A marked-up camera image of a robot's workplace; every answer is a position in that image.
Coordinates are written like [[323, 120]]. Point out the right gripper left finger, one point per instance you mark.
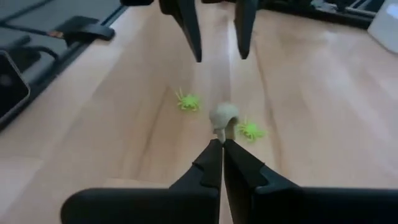
[[155, 205]]

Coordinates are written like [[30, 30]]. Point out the black rounded flat device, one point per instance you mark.
[[9, 90]]

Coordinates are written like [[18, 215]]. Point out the white plastic bin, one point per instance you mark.
[[387, 28]]

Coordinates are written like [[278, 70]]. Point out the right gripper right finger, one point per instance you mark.
[[295, 205]]

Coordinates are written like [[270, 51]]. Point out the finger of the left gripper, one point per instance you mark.
[[186, 21], [245, 25]]

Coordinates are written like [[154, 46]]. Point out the black table edge bracket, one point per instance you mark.
[[90, 31]]

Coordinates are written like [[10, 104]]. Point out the green plastic spider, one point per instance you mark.
[[188, 102], [251, 130]]

